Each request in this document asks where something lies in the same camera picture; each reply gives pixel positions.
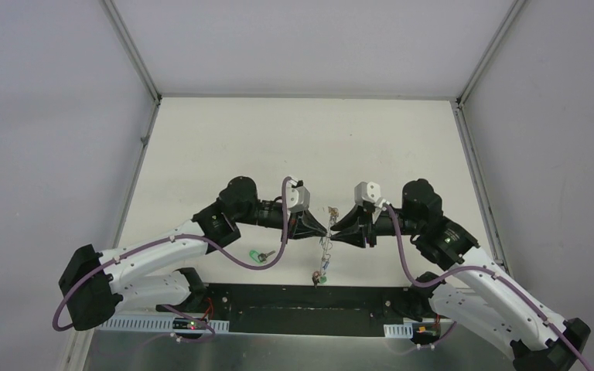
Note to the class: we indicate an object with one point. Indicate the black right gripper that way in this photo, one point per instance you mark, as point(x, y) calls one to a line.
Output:
point(356, 236)

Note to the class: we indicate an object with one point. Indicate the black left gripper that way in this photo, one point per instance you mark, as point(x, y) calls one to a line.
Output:
point(293, 225)

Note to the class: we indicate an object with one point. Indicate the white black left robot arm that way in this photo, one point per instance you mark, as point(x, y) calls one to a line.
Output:
point(96, 285)

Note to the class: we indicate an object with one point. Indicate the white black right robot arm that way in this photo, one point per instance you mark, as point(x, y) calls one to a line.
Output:
point(455, 278)

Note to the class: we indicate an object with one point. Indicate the green tag key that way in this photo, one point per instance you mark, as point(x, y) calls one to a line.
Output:
point(259, 257)

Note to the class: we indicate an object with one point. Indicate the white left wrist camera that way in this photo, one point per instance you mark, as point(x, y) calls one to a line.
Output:
point(295, 196)

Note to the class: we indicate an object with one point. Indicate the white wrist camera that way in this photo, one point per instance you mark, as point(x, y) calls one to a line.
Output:
point(295, 196)
point(368, 192)

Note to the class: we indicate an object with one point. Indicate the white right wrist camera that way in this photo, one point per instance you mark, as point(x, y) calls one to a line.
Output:
point(368, 192)

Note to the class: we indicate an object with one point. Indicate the black robot base mount plate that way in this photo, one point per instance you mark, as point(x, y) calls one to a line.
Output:
point(307, 310)

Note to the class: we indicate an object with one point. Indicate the white slotted cable duct right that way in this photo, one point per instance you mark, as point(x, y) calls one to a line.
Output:
point(398, 331)

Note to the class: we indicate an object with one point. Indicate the white slotted cable duct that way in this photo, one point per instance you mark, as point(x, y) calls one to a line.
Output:
point(153, 323)
point(398, 331)

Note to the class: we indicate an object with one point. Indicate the aluminium frame rail right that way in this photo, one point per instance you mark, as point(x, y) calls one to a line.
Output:
point(462, 110)

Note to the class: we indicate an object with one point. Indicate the aluminium frame rail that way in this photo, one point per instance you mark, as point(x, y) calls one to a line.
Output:
point(462, 110)
point(141, 115)

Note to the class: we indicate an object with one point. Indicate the white slotted cable duct left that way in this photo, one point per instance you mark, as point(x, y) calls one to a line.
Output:
point(153, 323)

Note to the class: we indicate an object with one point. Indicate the aluminium frame rail left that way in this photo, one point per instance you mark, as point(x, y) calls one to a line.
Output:
point(141, 115)

